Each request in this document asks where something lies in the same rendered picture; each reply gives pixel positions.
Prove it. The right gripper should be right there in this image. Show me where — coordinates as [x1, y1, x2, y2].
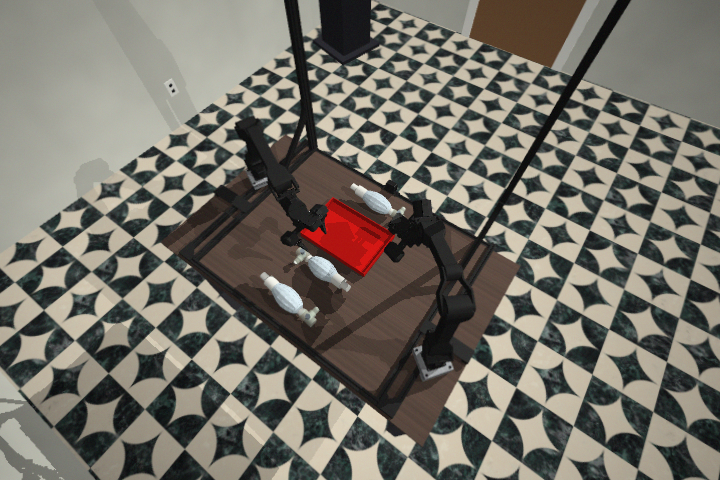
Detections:
[280, 204, 329, 252]

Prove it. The red tray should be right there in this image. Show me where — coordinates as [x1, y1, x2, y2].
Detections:
[300, 197, 395, 276]

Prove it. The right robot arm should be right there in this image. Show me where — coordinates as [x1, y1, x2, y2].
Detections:
[234, 115, 323, 232]

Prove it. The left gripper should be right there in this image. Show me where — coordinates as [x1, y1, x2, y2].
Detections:
[384, 214, 421, 263]

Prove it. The white resuscitator with pale blue bag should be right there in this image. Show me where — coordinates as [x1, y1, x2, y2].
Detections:
[350, 183, 406, 218]

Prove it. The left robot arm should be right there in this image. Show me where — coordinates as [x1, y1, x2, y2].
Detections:
[387, 199, 476, 371]

